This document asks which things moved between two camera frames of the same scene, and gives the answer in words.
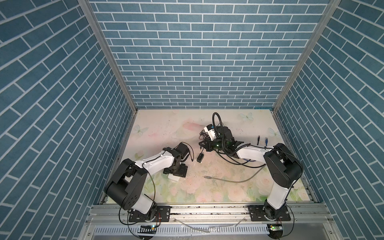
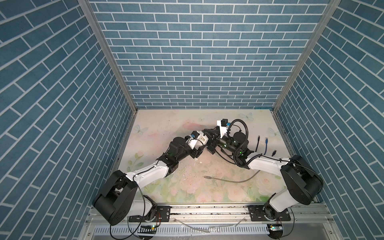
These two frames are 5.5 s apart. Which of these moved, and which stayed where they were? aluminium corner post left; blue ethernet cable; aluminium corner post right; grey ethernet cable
Moved: blue ethernet cable
Stayed: aluminium corner post left; aluminium corner post right; grey ethernet cable
